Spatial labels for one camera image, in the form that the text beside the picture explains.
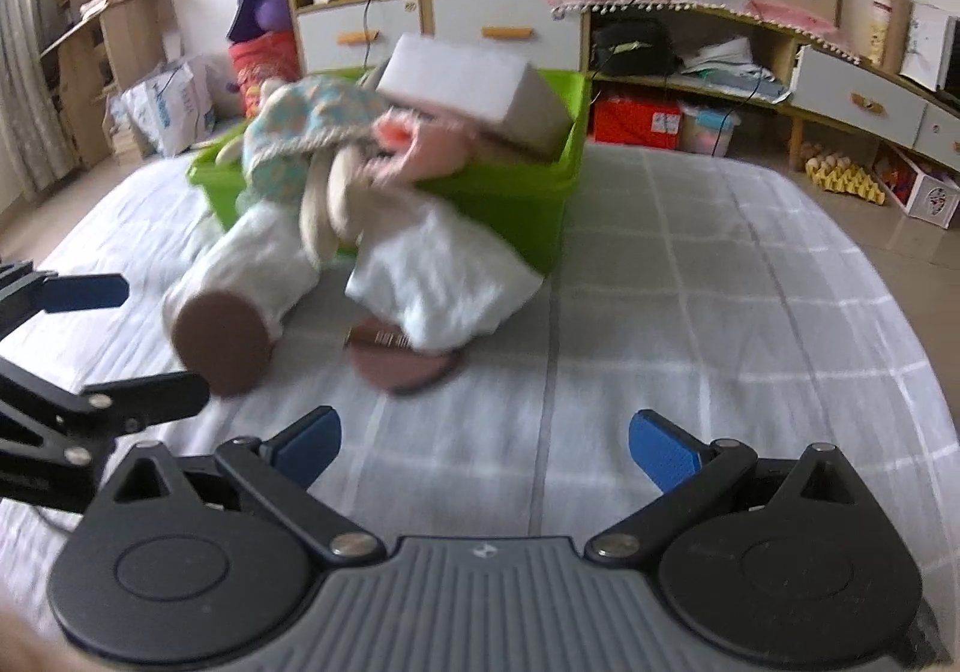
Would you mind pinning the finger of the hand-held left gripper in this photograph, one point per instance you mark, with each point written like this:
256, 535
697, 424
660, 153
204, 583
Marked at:
86, 292
150, 398

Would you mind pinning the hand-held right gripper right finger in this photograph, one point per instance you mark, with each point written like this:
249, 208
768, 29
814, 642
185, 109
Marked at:
664, 451

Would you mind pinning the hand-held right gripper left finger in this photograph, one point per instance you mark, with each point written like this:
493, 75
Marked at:
304, 443

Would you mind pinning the white plush toy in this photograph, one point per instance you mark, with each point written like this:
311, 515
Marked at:
450, 282

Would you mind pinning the cream rabbit doll blue dress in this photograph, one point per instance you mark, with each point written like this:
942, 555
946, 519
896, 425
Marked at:
300, 124

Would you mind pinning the green plastic bin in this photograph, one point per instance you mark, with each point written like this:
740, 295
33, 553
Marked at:
510, 207

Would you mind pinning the pink plush toy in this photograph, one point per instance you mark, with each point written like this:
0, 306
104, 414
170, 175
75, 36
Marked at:
442, 154

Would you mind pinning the white foam block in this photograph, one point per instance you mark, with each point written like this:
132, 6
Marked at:
465, 79

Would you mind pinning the grey checked bed sheet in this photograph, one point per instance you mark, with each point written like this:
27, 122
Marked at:
712, 312

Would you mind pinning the white blue paper bag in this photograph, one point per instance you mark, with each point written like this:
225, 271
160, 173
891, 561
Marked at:
169, 109

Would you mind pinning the light curtain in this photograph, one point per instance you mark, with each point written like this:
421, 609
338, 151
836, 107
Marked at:
19, 64

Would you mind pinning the wooden bookshelf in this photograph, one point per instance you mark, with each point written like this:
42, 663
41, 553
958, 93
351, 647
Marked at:
112, 42

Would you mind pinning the clear storage box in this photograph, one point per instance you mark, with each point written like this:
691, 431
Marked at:
709, 132

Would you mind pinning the yellow egg carton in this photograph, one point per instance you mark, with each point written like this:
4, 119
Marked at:
844, 177

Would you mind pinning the red white box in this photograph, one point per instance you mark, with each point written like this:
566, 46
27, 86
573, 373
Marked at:
926, 196

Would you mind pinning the pile of papers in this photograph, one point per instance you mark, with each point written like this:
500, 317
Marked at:
731, 68

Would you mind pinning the black bag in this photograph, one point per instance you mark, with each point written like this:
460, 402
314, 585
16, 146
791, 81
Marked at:
634, 49

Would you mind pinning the long wooden cabinet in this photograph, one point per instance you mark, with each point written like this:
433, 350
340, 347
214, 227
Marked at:
425, 27

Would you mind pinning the white cardboard box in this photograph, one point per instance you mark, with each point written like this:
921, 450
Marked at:
934, 27

